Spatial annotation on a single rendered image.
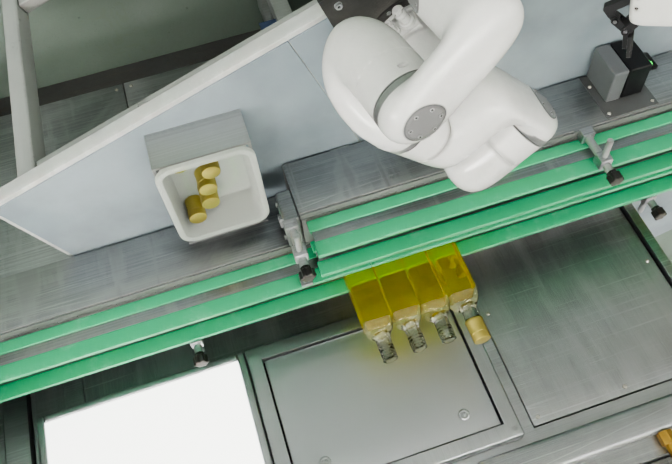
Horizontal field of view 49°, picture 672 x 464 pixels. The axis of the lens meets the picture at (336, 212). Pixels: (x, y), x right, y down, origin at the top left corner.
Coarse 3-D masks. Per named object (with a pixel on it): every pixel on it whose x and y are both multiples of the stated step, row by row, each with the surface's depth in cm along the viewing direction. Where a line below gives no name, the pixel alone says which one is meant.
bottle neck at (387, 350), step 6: (378, 336) 137; (384, 336) 137; (378, 342) 137; (384, 342) 136; (390, 342) 136; (378, 348) 137; (384, 348) 135; (390, 348) 135; (384, 354) 135; (390, 354) 135; (396, 354) 135; (384, 360) 135; (390, 360) 137
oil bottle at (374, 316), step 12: (348, 276) 143; (360, 276) 142; (372, 276) 142; (348, 288) 144; (360, 288) 141; (372, 288) 141; (360, 300) 139; (372, 300) 139; (384, 300) 139; (360, 312) 138; (372, 312) 138; (384, 312) 138; (360, 324) 142; (372, 324) 137; (384, 324) 137; (372, 336) 137
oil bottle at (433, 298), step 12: (420, 252) 144; (408, 264) 143; (420, 264) 143; (432, 264) 143; (408, 276) 143; (420, 276) 141; (432, 276) 141; (420, 288) 140; (432, 288) 140; (444, 288) 140; (420, 300) 139; (432, 300) 138; (444, 300) 138; (432, 312) 138; (444, 312) 139
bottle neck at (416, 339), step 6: (414, 324) 137; (408, 330) 137; (414, 330) 136; (420, 330) 137; (408, 336) 137; (414, 336) 136; (420, 336) 136; (414, 342) 135; (420, 342) 135; (414, 348) 135; (420, 348) 137
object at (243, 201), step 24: (168, 168) 120; (192, 168) 132; (240, 168) 137; (168, 192) 126; (192, 192) 138; (240, 192) 142; (264, 192) 133; (216, 216) 140; (240, 216) 140; (264, 216) 139; (192, 240) 138
